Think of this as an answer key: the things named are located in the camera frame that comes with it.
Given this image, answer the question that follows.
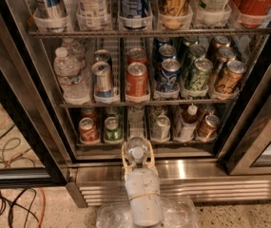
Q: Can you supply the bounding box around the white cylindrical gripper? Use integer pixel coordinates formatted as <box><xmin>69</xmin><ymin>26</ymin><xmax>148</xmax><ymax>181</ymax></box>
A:
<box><xmin>121</xmin><ymin>141</ymin><xmax>163</xmax><ymax>227</ymax></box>

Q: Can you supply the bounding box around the clear water bottle bottom shelf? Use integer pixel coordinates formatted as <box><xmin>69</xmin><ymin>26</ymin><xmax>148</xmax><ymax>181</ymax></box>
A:
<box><xmin>126</xmin><ymin>137</ymin><xmax>148</xmax><ymax>165</ymax></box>

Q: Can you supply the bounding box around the brown juice bottle white cap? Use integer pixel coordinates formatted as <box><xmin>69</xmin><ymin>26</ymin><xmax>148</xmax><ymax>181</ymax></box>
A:
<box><xmin>173</xmin><ymin>104</ymin><xmax>198</xmax><ymax>143</ymax></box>

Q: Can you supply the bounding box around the front water bottle middle shelf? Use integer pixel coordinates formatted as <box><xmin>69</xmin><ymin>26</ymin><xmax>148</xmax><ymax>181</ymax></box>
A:
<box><xmin>53</xmin><ymin>47</ymin><xmax>90</xmax><ymax>105</ymax></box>

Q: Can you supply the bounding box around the stainless steel fridge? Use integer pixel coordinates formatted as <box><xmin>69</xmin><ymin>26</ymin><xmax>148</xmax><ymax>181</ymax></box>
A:
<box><xmin>0</xmin><ymin>0</ymin><xmax>271</xmax><ymax>207</ymax></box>

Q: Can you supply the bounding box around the rear water bottle middle shelf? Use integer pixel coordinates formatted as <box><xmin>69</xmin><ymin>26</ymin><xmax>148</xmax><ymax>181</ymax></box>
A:
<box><xmin>62</xmin><ymin>38</ymin><xmax>87</xmax><ymax>69</ymax></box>

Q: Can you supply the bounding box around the white label bottle top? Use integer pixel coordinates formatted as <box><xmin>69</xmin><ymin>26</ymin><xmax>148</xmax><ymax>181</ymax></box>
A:
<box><xmin>78</xmin><ymin>0</ymin><xmax>111</xmax><ymax>30</ymax></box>

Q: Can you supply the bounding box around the green can bottom front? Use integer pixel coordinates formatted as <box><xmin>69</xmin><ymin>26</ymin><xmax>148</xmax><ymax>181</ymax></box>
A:
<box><xmin>104</xmin><ymin>117</ymin><xmax>122</xmax><ymax>142</ymax></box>

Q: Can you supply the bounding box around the silver can bottom front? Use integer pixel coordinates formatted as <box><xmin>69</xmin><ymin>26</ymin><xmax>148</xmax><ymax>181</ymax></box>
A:
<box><xmin>152</xmin><ymin>115</ymin><xmax>170</xmax><ymax>142</ymax></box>

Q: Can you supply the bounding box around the red can bottom front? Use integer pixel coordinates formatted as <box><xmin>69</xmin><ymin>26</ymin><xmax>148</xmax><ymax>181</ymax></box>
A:
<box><xmin>79</xmin><ymin>118</ymin><xmax>99</xmax><ymax>143</ymax></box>

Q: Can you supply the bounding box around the silver can bottom rear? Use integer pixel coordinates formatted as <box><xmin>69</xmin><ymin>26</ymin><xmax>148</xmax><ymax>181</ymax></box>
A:
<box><xmin>151</xmin><ymin>105</ymin><xmax>168</xmax><ymax>116</ymax></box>

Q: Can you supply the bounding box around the green can bottom rear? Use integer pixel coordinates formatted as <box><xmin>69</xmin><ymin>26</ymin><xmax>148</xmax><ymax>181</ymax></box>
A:
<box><xmin>106</xmin><ymin>106</ymin><xmax>121</xmax><ymax>118</ymax></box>

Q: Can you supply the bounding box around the red can bottom rear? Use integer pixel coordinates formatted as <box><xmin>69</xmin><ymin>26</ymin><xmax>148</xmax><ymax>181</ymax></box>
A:
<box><xmin>81</xmin><ymin>107</ymin><xmax>97</xmax><ymax>119</ymax></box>

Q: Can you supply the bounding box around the copper can bottom front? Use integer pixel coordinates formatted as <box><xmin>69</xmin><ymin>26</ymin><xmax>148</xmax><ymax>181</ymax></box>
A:
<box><xmin>197</xmin><ymin>114</ymin><xmax>220</xmax><ymax>138</ymax></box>

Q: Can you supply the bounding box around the copper can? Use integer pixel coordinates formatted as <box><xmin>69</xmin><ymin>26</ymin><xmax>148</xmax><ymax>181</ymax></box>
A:
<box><xmin>197</xmin><ymin>114</ymin><xmax>220</xmax><ymax>138</ymax></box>
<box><xmin>199</xmin><ymin>104</ymin><xmax>215</xmax><ymax>116</ymax></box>

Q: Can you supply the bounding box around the orange soda can front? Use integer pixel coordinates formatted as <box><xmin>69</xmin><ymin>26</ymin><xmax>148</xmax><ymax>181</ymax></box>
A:
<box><xmin>126</xmin><ymin>63</ymin><xmax>148</xmax><ymax>97</ymax></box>

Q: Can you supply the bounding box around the orange soda can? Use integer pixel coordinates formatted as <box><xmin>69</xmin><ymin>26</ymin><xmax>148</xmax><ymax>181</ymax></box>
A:
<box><xmin>126</xmin><ymin>47</ymin><xmax>147</xmax><ymax>65</ymax></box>
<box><xmin>126</xmin><ymin>63</ymin><xmax>148</xmax><ymax>97</ymax></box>

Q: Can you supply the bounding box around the copper can bottom rear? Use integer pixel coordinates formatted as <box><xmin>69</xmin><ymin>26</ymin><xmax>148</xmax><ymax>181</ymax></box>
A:
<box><xmin>199</xmin><ymin>104</ymin><xmax>215</xmax><ymax>116</ymax></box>

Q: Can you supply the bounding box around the silver blue can front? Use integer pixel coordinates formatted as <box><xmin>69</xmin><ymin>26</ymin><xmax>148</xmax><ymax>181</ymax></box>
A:
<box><xmin>92</xmin><ymin>61</ymin><xmax>113</xmax><ymax>98</ymax></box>

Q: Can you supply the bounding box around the orange soda can rear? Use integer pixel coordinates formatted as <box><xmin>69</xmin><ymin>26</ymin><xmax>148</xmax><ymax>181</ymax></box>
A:
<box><xmin>126</xmin><ymin>47</ymin><xmax>147</xmax><ymax>65</ymax></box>

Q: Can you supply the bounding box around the silver blue can rear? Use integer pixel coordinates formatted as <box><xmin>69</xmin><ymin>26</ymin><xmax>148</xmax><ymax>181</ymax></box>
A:
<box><xmin>94</xmin><ymin>49</ymin><xmax>111</xmax><ymax>64</ymax></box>

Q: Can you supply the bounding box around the blue can middle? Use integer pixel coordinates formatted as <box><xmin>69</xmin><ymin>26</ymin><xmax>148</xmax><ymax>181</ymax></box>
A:
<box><xmin>157</xmin><ymin>44</ymin><xmax>177</xmax><ymax>63</ymax></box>

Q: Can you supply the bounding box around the left sliding glass door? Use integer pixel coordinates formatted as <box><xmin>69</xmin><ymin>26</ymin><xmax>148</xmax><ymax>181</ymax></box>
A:
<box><xmin>0</xmin><ymin>40</ymin><xmax>68</xmax><ymax>188</ymax></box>

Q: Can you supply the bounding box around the sliding glass door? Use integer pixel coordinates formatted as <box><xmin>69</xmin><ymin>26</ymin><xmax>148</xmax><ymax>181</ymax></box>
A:
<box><xmin>0</xmin><ymin>40</ymin><xmax>68</xmax><ymax>188</ymax></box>
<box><xmin>226</xmin><ymin>64</ymin><xmax>271</xmax><ymax>176</ymax></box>

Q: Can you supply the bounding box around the gold can front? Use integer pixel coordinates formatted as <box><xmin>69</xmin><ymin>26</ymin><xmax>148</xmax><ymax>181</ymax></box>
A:
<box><xmin>214</xmin><ymin>60</ymin><xmax>246</xmax><ymax>94</ymax></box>

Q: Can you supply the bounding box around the right sliding glass door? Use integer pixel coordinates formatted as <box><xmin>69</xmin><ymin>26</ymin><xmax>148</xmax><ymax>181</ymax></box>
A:
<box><xmin>226</xmin><ymin>64</ymin><xmax>271</xmax><ymax>176</ymax></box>

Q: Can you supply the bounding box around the green can middle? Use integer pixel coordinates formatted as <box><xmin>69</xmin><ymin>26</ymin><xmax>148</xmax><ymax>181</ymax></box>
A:
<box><xmin>184</xmin><ymin>44</ymin><xmax>206</xmax><ymax>65</ymax></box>

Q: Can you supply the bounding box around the gold can middle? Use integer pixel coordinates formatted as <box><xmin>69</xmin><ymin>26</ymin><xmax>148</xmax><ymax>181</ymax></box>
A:
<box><xmin>212</xmin><ymin>47</ymin><xmax>236</xmax><ymax>68</ymax></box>

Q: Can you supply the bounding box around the gold can rear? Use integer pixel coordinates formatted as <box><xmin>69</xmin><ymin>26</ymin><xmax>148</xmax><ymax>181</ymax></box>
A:
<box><xmin>209</xmin><ymin>35</ymin><xmax>230</xmax><ymax>51</ymax></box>

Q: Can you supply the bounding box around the blue white can top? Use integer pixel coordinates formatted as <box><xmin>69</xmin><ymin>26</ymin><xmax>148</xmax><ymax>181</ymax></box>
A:
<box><xmin>120</xmin><ymin>0</ymin><xmax>149</xmax><ymax>29</ymax></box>

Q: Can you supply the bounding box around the tall gold can top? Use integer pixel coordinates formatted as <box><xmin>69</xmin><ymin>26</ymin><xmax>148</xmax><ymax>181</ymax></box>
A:
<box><xmin>158</xmin><ymin>0</ymin><xmax>190</xmax><ymax>29</ymax></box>

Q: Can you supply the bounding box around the green white can top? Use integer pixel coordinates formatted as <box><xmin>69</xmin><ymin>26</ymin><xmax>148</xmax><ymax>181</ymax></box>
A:
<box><xmin>196</xmin><ymin>0</ymin><xmax>231</xmax><ymax>25</ymax></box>

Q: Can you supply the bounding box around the tall blue silver can top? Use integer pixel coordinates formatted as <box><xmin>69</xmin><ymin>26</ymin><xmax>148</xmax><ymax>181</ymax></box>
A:
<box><xmin>34</xmin><ymin>0</ymin><xmax>67</xmax><ymax>33</ymax></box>

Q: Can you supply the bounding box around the red cola can top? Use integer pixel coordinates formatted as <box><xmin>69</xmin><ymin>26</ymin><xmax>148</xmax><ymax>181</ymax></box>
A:
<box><xmin>232</xmin><ymin>0</ymin><xmax>271</xmax><ymax>29</ymax></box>

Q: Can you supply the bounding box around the orange cable on floor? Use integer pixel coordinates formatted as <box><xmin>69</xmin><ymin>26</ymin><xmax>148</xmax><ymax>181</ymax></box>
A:
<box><xmin>0</xmin><ymin>106</ymin><xmax>47</xmax><ymax>228</ymax></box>

